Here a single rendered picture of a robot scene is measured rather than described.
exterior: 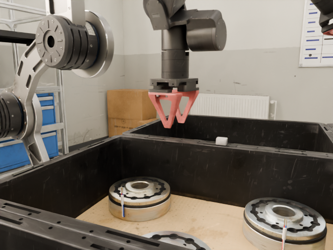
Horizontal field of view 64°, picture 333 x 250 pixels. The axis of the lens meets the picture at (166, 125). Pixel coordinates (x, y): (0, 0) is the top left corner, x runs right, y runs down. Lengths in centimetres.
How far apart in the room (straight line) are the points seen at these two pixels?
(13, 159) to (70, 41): 172
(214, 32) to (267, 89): 292
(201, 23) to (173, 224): 34
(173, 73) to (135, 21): 380
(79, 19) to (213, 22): 43
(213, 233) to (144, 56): 386
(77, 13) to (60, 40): 9
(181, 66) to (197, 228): 30
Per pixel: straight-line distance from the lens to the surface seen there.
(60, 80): 253
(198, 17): 51
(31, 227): 25
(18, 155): 241
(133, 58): 430
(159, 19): 52
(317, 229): 40
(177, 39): 54
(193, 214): 45
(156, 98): 54
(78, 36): 79
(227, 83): 354
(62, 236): 23
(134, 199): 43
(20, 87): 120
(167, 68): 54
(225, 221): 44
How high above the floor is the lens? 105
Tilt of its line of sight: 11 degrees down
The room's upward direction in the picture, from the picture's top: straight up
